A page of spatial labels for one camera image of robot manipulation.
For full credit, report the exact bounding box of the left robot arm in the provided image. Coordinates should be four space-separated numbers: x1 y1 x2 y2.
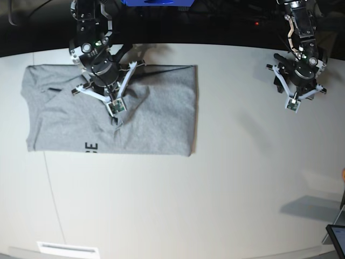
266 1 328 113

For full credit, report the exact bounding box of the grey T-shirt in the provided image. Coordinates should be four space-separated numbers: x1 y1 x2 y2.
21 65 197 156

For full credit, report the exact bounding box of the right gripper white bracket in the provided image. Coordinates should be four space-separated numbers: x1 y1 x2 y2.
71 60 146 117

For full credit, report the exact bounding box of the tablet with black frame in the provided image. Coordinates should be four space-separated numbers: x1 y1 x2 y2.
326 224 344 259

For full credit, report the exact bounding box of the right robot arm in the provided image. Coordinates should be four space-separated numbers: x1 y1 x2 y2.
69 1 145 117

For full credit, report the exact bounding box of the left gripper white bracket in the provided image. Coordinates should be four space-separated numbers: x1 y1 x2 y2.
266 63 327 113

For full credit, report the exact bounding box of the white label strip on table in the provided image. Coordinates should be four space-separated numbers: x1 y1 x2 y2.
37 241 99 258

